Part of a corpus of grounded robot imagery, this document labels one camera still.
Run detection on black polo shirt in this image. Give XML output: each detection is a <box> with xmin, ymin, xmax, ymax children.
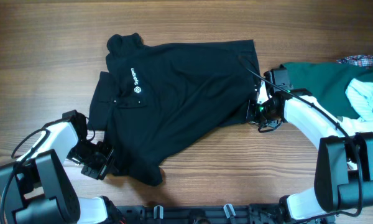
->
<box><xmin>88</xmin><ymin>33</ymin><xmax>259</xmax><ymax>186</ymax></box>

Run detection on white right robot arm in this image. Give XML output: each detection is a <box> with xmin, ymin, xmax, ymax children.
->
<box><xmin>246</xmin><ymin>89</ymin><xmax>373</xmax><ymax>223</ymax></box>

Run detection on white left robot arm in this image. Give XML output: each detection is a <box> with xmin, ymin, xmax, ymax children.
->
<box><xmin>0</xmin><ymin>116</ymin><xmax>124</xmax><ymax>223</ymax></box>

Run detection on green garment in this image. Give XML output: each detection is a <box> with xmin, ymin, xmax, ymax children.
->
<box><xmin>280</xmin><ymin>62</ymin><xmax>373</xmax><ymax>119</ymax></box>

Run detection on beige cream garment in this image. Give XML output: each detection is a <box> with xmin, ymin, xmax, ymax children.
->
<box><xmin>337</xmin><ymin>116</ymin><xmax>373</xmax><ymax>136</ymax></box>

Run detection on light blue striped shirt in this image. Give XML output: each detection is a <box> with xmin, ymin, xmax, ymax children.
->
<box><xmin>345</xmin><ymin>78</ymin><xmax>373</xmax><ymax>121</ymax></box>

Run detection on red plaid shirt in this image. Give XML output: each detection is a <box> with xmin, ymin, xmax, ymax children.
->
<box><xmin>336</xmin><ymin>54</ymin><xmax>373</xmax><ymax>67</ymax></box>

